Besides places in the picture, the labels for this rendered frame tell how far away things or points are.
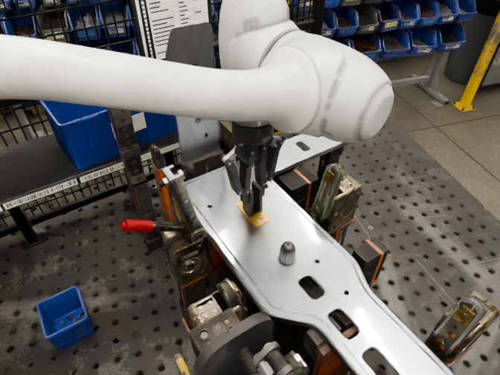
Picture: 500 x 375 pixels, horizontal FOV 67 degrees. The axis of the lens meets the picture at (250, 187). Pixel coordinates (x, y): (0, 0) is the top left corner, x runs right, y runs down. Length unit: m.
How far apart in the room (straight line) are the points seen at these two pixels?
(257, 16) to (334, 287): 0.49
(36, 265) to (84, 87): 0.93
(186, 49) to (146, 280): 0.64
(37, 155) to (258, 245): 0.62
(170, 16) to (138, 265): 0.71
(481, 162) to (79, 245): 2.55
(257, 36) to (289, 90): 0.13
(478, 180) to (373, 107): 2.42
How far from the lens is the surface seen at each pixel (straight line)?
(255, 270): 0.76
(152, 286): 1.13
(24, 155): 1.12
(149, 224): 0.69
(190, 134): 0.97
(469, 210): 1.48
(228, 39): 0.57
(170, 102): 0.40
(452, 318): 0.73
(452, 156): 2.98
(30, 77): 0.43
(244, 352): 0.52
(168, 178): 0.64
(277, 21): 0.56
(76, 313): 1.15
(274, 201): 0.89
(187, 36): 0.87
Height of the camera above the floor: 1.63
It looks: 43 degrees down
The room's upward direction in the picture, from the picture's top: straight up
